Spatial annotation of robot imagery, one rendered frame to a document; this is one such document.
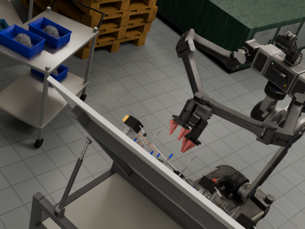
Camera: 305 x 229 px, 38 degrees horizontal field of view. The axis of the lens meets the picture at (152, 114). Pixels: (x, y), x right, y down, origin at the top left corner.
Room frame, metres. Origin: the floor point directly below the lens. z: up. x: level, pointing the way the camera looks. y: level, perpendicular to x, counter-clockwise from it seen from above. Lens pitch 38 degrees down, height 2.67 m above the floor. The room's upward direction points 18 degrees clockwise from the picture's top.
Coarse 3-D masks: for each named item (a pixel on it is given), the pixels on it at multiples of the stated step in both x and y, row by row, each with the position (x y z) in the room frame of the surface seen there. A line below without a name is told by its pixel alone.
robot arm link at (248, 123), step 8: (208, 96) 1.85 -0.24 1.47; (208, 104) 1.79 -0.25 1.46; (216, 104) 1.81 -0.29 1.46; (216, 112) 1.78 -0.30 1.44; (224, 112) 1.77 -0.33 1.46; (232, 112) 1.78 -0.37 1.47; (232, 120) 1.75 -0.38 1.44; (240, 120) 1.74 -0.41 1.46; (248, 120) 1.74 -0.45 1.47; (256, 120) 1.76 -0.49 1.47; (264, 120) 1.74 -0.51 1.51; (248, 128) 1.72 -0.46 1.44; (256, 128) 1.71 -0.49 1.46; (272, 128) 1.70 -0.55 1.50
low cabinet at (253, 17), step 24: (168, 0) 5.49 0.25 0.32; (192, 0) 5.24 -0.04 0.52; (216, 0) 5.14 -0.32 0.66; (240, 0) 5.38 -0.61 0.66; (264, 0) 5.64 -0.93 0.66; (288, 0) 5.92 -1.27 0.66; (168, 24) 5.46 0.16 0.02; (192, 24) 5.17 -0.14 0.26; (216, 24) 4.95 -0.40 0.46; (240, 24) 4.75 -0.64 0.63; (264, 24) 4.90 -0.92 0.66; (288, 24) 5.28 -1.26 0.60
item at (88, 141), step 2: (86, 138) 1.34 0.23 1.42; (88, 138) 1.34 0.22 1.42; (86, 140) 1.33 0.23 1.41; (88, 140) 1.33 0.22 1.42; (90, 140) 1.33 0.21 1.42; (86, 142) 1.33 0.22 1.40; (88, 142) 1.33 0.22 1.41; (90, 142) 1.33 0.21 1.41; (86, 144) 1.33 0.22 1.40; (88, 144) 1.33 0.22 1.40; (84, 146) 1.33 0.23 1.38; (86, 146) 1.32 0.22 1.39; (84, 148) 1.32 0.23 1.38; (86, 148) 1.32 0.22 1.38; (84, 150) 1.32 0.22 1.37; (82, 152) 1.32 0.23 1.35; (84, 152) 1.32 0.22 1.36; (82, 154) 1.31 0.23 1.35; (80, 156) 1.31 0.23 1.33; (82, 156) 1.31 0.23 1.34; (80, 158) 1.31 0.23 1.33; (82, 158) 1.31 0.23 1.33
